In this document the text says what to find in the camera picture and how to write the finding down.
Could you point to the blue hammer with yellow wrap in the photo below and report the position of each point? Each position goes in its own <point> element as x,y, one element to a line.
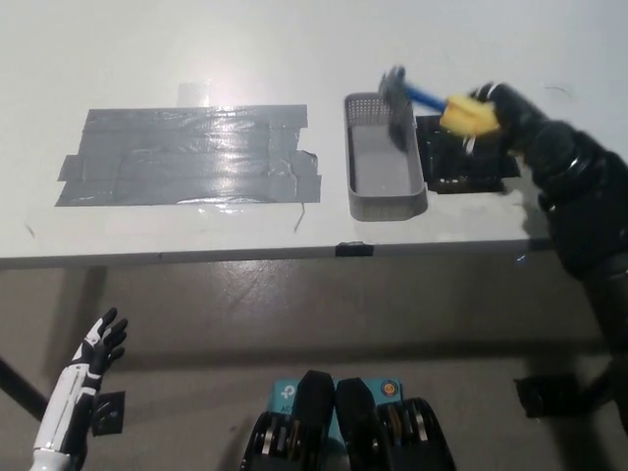
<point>466,115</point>

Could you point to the gray perforated plastic container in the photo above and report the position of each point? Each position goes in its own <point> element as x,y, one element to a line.
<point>378,167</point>

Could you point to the small black tape piece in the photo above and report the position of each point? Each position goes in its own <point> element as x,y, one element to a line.
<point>354,248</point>

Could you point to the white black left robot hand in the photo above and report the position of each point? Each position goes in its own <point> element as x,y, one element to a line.
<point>73,392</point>

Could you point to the large black floor tape patch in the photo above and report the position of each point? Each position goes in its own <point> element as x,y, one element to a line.
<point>544,396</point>

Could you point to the thin black table leg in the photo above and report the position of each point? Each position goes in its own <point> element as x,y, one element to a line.
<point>24,390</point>

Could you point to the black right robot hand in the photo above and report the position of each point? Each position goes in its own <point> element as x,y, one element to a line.
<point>539,147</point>

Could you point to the gray duct tape patch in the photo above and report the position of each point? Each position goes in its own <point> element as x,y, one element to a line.
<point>186,157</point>

